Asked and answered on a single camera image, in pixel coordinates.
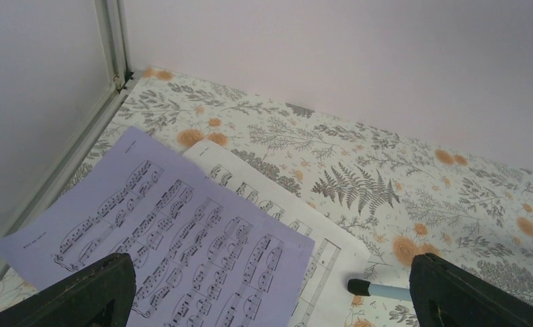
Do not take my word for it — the white sheet music page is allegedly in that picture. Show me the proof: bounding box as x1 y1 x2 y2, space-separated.
182 138 373 327

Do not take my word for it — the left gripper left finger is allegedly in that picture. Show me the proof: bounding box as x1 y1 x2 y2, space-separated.
0 253 136 326

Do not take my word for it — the lavender sheet music page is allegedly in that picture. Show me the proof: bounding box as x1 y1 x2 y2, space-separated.
0 127 314 326

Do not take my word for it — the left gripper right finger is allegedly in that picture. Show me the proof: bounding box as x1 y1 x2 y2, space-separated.
409 253 533 327

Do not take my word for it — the light blue music stand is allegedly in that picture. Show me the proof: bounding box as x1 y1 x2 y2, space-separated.
346 279 412 302

